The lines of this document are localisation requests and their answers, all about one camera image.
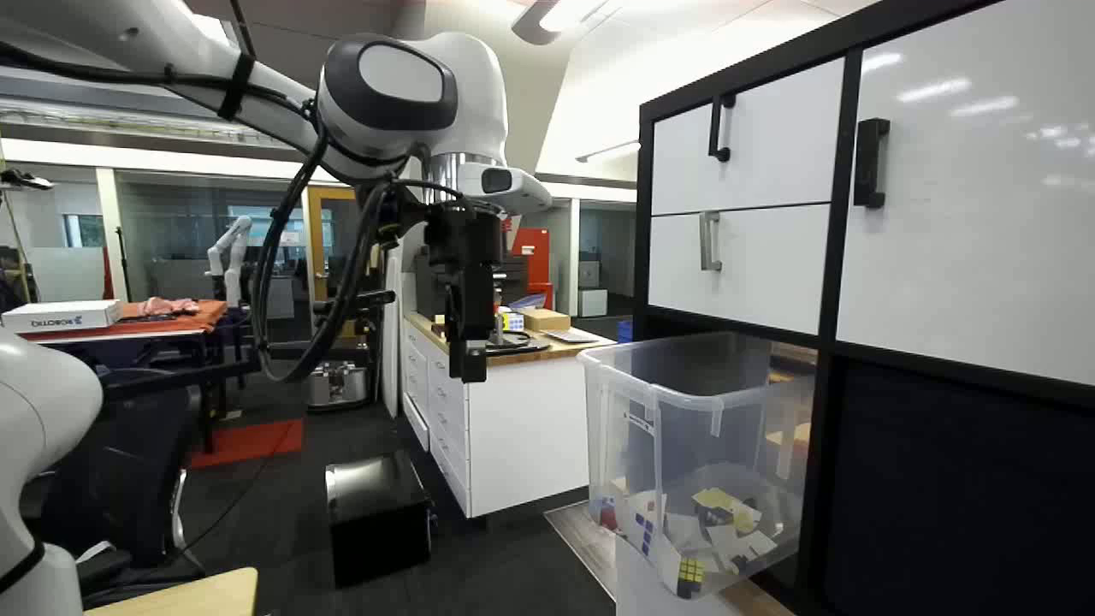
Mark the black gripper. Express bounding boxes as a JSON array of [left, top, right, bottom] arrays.
[[422, 206, 505, 388]]

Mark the clear plastic basket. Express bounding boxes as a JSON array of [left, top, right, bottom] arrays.
[[578, 328, 822, 603]]

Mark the small cardboard box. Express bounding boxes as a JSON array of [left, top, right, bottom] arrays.
[[518, 305, 576, 339]]

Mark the white cabinet with wooden top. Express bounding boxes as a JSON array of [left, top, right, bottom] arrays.
[[396, 313, 599, 524]]

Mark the silver metal pot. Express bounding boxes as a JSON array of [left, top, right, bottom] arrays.
[[304, 356, 375, 415]]

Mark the black box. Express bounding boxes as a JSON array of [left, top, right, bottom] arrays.
[[321, 453, 436, 591]]

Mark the red floor mat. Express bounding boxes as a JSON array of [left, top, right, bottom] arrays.
[[185, 415, 310, 477]]

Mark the white box with blue print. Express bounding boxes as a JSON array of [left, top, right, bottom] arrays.
[[617, 491, 671, 564]]

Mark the yellow paper piece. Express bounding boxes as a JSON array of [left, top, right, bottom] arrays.
[[692, 486, 765, 536]]

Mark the red table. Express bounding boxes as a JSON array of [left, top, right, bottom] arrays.
[[18, 299, 239, 457]]

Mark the black office chair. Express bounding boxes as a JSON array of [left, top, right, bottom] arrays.
[[29, 361, 204, 571]]

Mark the black shelf cabinet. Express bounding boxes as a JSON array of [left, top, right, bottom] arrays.
[[628, 0, 1095, 616]]

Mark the flat white box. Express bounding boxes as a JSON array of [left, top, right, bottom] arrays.
[[0, 299, 122, 339]]

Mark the white cabinet door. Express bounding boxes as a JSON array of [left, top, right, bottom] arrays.
[[834, 0, 1095, 389]]

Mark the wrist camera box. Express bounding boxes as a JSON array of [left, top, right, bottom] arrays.
[[476, 163, 558, 219]]

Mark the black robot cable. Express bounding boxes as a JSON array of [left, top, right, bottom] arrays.
[[245, 133, 481, 388]]

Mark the silver drawer handle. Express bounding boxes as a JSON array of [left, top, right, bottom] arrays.
[[693, 209, 727, 276]]

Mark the white drawer with silver handle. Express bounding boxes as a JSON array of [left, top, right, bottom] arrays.
[[643, 201, 834, 339]]

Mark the black drawer handle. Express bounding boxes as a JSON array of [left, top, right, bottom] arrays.
[[703, 93, 739, 163]]

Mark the white drawer with black handle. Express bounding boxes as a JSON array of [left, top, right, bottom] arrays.
[[647, 58, 847, 219]]

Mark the black door handle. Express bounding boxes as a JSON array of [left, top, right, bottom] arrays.
[[852, 114, 894, 211]]

